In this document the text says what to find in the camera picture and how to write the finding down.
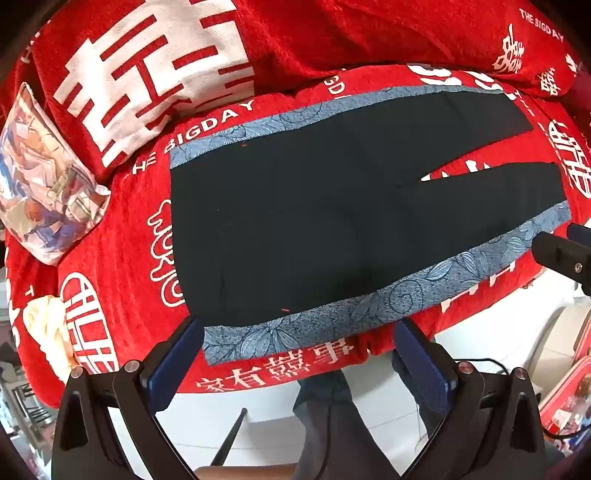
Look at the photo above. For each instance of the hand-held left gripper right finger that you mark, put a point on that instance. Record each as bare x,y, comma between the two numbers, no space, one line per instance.
422,364

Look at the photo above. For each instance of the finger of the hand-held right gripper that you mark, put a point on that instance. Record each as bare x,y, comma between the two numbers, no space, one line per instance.
561,256

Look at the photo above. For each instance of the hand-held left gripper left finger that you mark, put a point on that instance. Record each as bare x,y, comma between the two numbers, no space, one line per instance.
178,364

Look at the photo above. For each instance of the black pants with blue trim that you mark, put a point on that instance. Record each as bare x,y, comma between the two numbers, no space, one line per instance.
300,207

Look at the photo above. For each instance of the black stick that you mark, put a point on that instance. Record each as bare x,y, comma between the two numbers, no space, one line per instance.
233,438

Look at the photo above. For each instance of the person's leg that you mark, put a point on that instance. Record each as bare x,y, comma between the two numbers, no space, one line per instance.
337,429

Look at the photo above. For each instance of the red printed blanket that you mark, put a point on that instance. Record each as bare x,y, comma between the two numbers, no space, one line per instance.
129,240

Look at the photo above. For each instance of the cream cloth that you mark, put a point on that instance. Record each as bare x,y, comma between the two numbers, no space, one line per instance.
46,327

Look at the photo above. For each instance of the red printed case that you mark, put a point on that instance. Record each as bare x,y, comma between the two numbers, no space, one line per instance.
570,406

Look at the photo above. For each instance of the printed picture pillow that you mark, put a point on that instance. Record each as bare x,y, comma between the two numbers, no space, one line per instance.
46,184

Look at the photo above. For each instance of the red folded printed quilt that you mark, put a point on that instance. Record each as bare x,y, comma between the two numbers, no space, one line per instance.
323,32

